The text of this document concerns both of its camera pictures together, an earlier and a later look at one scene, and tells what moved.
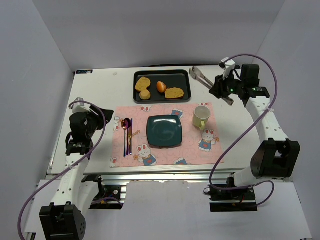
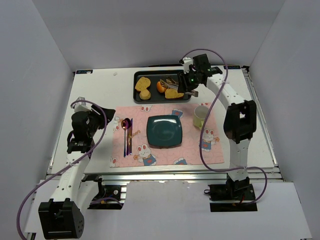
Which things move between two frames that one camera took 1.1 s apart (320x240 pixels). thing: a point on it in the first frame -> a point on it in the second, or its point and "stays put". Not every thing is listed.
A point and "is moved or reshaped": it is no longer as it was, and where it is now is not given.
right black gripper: x=219 y=87 -> x=184 y=81
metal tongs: x=197 y=74 is moved or reshaped
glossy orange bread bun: x=161 y=86 stays put
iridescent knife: x=130 y=134 stays put
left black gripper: x=99 y=118 stays put
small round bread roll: x=144 y=94 stays put
